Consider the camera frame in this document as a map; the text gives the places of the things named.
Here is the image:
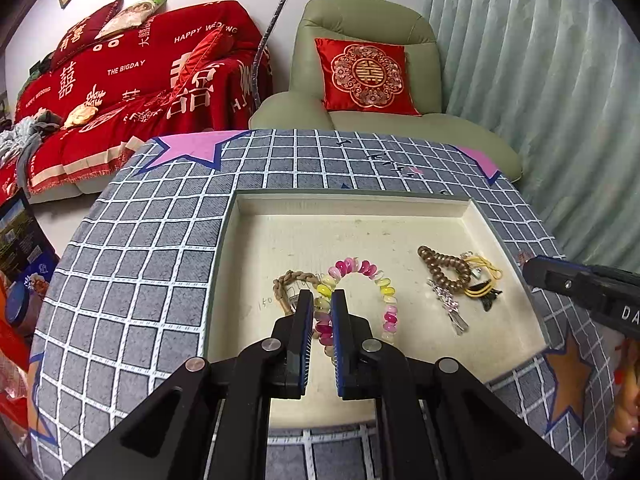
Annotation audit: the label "red covered sofa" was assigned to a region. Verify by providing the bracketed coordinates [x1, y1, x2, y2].
[0, 0, 274, 206]

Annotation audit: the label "blue round can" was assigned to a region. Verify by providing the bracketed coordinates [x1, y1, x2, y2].
[5, 260, 52, 332]

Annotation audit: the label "silver rhinestone hair clip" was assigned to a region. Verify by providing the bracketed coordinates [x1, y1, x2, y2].
[427, 280, 471, 336]

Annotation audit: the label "red orange bags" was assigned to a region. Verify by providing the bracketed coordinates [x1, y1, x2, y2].
[0, 285, 32, 428]

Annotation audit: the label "black hair claw clip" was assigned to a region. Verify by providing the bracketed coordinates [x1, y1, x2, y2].
[479, 287, 504, 312]

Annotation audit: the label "pale green curtain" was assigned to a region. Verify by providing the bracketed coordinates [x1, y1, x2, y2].
[422, 0, 640, 272]

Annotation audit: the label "green jewelry tray cream lining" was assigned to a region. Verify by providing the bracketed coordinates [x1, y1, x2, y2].
[202, 187, 551, 433]

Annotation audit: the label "dark printed box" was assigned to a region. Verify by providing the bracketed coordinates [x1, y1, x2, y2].
[0, 187, 61, 287]

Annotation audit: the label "green armchair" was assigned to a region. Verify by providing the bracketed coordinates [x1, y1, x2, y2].
[249, 0, 524, 184]

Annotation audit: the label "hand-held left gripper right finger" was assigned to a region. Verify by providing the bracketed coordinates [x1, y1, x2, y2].
[331, 289, 586, 480]

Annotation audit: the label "grey hanging cable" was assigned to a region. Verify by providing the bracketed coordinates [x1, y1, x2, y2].
[252, 0, 307, 107]

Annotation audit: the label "grey checked tablecloth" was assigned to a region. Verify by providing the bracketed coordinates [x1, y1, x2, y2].
[27, 129, 615, 480]

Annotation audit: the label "cream printed pillow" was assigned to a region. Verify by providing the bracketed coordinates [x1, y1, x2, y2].
[95, 0, 168, 40]

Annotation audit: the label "brown spiral hair tie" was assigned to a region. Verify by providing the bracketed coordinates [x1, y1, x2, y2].
[417, 245, 474, 294]

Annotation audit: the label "pink yellow bead bracelet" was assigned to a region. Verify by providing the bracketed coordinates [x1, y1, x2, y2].
[315, 256, 400, 361]

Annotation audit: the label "red embroidered cushion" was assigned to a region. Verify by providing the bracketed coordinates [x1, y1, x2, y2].
[314, 37, 422, 117]

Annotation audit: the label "grey knitted clothes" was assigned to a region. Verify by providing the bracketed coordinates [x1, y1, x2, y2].
[0, 107, 62, 162]

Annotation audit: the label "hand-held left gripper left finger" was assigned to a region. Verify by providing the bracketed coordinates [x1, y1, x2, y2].
[62, 290, 316, 480]

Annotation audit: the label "braided gold bracelet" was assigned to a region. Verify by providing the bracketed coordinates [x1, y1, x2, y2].
[272, 270, 327, 317]

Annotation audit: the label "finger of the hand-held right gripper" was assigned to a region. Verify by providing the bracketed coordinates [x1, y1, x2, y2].
[522, 255, 597, 307]
[570, 261, 640, 283]

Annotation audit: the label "person's right hand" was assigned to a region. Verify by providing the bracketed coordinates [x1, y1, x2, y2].
[607, 337, 640, 458]

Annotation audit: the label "cream crumpled cloth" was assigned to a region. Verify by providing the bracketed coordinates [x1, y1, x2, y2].
[61, 102, 99, 129]

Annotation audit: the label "red printed pillow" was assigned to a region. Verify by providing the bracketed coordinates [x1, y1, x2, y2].
[50, 0, 125, 69]

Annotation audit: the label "yellow cord bracelet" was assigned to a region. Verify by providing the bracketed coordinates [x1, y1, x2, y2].
[462, 255, 504, 297]

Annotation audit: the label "red satin pillow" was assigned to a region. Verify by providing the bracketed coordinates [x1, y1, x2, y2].
[167, 25, 237, 107]

